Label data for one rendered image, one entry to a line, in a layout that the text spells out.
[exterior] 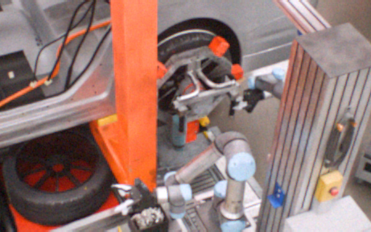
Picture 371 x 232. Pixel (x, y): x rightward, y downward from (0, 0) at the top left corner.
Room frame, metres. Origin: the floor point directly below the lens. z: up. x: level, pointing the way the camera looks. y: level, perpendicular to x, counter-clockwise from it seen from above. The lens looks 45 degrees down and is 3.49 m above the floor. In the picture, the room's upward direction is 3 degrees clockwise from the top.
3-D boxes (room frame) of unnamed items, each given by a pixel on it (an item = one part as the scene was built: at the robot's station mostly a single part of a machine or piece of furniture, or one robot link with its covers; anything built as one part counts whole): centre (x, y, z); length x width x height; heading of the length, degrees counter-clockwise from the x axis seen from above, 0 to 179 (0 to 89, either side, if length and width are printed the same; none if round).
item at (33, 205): (2.54, 0.75, 0.39); 0.66 x 0.66 x 0.24
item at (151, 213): (2.11, 0.16, 0.51); 0.20 x 0.14 x 0.13; 116
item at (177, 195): (1.78, 0.00, 1.21); 0.11 x 0.08 x 0.09; 101
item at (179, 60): (2.88, -0.05, 0.85); 0.54 x 0.07 x 0.54; 118
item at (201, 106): (2.82, -0.08, 0.85); 0.21 x 0.14 x 0.14; 28
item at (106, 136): (2.62, 0.39, 0.69); 0.52 x 0.17 x 0.35; 28
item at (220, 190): (1.95, -0.24, 0.98); 0.13 x 0.12 x 0.14; 11
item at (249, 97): (2.82, -0.43, 0.86); 0.12 x 0.08 x 0.09; 118
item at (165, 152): (3.03, 0.03, 0.32); 0.40 x 0.30 x 0.28; 118
